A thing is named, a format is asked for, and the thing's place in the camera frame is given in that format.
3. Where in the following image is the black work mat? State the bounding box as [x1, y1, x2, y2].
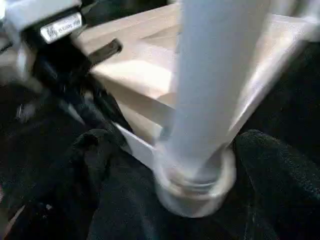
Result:
[0, 0, 320, 240]

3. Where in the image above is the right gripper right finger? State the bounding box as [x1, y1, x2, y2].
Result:
[231, 129, 320, 240]

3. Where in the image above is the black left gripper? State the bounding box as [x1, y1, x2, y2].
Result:
[31, 37, 127, 132]

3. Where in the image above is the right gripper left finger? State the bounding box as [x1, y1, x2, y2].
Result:
[0, 128, 126, 240]

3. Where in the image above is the white plastic table top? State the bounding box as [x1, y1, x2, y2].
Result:
[71, 0, 320, 218]

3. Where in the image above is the white plastic table leg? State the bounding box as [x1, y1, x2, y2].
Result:
[154, 0, 274, 192]

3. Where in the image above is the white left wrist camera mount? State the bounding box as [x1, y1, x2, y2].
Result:
[0, 0, 85, 46]

